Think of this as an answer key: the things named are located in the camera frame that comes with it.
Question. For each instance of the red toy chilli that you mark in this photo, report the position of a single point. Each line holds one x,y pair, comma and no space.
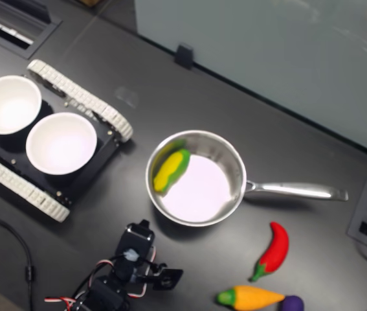
277,249

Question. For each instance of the yellow green toy corn cob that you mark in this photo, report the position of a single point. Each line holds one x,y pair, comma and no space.
170,170

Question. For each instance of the white bowl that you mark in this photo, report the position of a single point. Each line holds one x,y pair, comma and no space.
60,142
8,103

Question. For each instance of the orange toy carrot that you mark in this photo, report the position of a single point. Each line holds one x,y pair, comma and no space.
254,298

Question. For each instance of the black vehicle with white tracks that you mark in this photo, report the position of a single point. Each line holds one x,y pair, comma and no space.
83,97

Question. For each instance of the purple toy aubergine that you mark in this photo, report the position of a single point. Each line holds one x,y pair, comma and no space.
292,304

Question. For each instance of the frosted glass divider panel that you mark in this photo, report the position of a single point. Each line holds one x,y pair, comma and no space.
267,48

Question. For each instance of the brown cardboard box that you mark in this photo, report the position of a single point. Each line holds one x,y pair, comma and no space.
89,2

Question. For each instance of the black square camera mount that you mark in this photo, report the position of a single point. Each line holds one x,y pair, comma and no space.
168,278

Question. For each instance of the black divider bracket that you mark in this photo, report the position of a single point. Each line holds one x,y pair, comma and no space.
184,55

